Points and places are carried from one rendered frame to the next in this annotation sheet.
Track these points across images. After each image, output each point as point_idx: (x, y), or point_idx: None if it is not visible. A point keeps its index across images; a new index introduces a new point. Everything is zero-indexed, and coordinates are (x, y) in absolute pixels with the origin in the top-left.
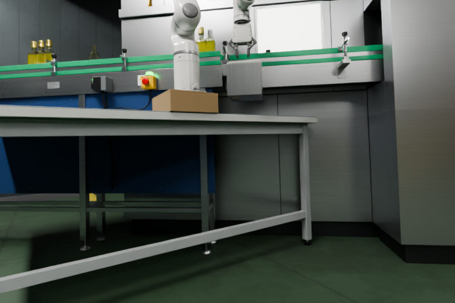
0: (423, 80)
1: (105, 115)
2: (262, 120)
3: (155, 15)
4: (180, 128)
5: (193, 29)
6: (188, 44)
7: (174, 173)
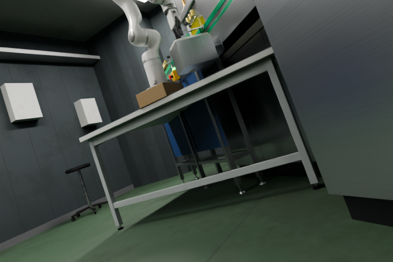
0: None
1: (116, 124)
2: (204, 83)
3: (188, 10)
4: (155, 114)
5: (145, 42)
6: (142, 57)
7: (210, 133)
